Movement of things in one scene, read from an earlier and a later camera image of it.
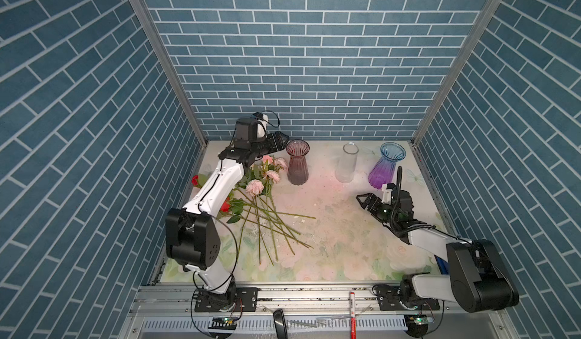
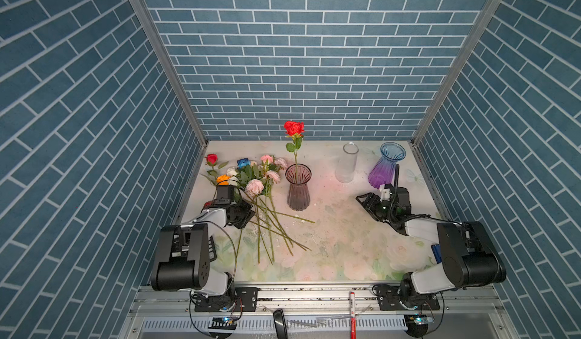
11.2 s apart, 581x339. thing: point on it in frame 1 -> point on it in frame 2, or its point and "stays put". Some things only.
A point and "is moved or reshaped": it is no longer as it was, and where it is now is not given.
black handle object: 280,325 stays put
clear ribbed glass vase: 346,164 stays put
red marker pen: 352,295 stays put
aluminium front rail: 174,300 stays put
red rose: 234,206 is moved or reshaped
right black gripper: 368,203 stays put
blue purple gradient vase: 383,170 stays put
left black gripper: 279,144 -> 248,212
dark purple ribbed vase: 297,169 -> 298,197
